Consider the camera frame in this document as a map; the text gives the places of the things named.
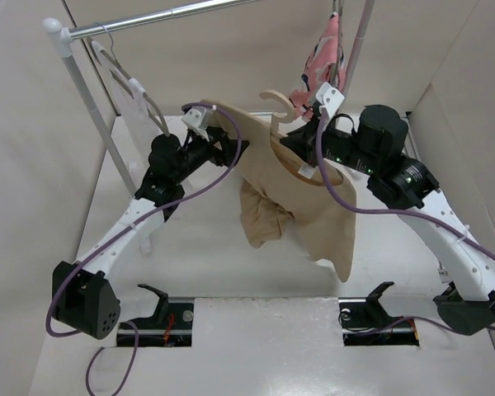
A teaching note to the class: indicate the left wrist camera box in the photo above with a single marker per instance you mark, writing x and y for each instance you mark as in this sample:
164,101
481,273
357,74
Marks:
197,119

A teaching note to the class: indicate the clothes rack frame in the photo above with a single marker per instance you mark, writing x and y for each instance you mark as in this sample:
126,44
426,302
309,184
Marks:
62,37

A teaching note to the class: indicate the aluminium rail right side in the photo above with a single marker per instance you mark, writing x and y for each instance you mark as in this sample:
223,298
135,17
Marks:
412,151

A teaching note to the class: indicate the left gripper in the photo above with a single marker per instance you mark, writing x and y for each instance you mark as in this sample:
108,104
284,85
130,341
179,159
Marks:
226,154

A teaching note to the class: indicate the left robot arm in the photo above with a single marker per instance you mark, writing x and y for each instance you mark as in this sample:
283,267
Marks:
86,294

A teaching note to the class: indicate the beige t shirt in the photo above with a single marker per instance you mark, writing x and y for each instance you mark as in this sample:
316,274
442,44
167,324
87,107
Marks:
273,193

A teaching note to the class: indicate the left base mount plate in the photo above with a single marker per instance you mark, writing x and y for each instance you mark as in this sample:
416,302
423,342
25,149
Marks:
173,330

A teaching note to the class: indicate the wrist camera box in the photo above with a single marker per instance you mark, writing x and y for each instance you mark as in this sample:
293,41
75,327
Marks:
197,119
328,97

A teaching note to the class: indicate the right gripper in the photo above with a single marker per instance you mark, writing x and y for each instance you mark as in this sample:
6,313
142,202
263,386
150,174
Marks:
304,140

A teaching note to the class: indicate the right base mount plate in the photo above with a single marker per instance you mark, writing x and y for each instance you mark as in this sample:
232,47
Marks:
367,324

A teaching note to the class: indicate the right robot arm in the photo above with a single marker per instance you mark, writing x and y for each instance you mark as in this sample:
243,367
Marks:
406,187

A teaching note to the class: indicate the white garment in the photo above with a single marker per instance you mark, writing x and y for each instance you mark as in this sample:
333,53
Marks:
142,130

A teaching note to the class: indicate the base mount plate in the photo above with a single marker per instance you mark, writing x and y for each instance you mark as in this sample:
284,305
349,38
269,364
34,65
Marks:
367,324
173,330

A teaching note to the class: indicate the pink patterned garment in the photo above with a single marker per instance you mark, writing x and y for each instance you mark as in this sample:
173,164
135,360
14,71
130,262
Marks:
314,74

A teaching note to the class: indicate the grey hanger right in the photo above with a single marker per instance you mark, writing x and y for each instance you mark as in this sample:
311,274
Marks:
336,54

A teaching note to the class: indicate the grey hanger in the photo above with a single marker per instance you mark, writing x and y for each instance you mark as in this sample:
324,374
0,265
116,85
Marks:
133,87
336,54

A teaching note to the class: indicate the grey hanger left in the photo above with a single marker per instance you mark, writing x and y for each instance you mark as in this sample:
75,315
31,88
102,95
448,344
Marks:
133,87

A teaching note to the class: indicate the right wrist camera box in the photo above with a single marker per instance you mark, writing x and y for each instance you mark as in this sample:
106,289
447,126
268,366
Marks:
328,97

